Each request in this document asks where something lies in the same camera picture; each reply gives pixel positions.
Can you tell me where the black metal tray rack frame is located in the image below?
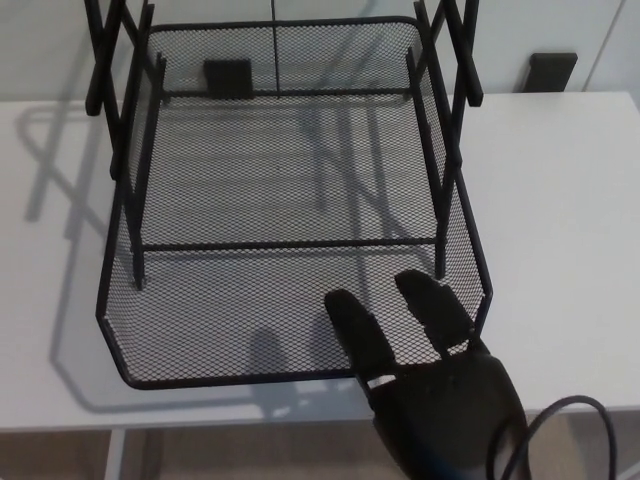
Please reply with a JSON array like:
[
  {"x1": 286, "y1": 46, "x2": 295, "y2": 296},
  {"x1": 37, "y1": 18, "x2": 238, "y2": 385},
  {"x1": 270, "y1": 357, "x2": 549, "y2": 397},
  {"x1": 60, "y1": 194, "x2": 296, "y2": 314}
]
[{"x1": 84, "y1": 0, "x2": 486, "y2": 292}]

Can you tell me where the black mesh file tray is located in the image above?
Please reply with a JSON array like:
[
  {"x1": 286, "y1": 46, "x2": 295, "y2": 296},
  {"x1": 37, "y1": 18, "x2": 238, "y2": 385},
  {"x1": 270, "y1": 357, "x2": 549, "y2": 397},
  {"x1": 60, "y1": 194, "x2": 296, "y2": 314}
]
[{"x1": 94, "y1": 15, "x2": 497, "y2": 392}]

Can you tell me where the black wall bracket right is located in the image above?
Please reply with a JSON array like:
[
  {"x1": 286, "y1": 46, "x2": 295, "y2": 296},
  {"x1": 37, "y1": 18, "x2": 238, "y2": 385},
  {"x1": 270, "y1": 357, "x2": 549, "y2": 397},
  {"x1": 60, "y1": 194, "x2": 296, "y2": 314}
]
[{"x1": 521, "y1": 50, "x2": 580, "y2": 93}]

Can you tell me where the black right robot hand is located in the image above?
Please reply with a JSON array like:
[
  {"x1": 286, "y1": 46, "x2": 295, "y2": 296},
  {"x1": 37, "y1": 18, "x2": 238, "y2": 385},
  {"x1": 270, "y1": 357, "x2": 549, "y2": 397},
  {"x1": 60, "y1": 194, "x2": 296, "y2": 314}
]
[{"x1": 323, "y1": 269, "x2": 532, "y2": 480}]

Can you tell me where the black wall bracket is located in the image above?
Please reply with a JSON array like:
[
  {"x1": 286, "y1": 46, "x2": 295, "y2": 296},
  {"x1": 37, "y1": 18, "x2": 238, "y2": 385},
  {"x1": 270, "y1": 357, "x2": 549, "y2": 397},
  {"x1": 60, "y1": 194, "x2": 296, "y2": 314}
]
[
  {"x1": 202, "y1": 59, "x2": 253, "y2": 98},
  {"x1": 521, "y1": 50, "x2": 580, "y2": 93}
]

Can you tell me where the black wall bracket left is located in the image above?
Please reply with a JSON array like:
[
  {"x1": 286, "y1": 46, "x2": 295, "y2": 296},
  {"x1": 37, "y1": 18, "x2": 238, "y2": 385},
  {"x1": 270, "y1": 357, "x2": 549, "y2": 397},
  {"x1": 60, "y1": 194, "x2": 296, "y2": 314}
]
[{"x1": 202, "y1": 59, "x2": 253, "y2": 98}]

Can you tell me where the white metal desk leg frame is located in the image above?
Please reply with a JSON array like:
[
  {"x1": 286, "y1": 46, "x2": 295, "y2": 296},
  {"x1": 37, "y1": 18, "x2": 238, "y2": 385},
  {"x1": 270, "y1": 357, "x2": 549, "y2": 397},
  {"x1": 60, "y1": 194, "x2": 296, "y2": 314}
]
[{"x1": 103, "y1": 428, "x2": 127, "y2": 480}]

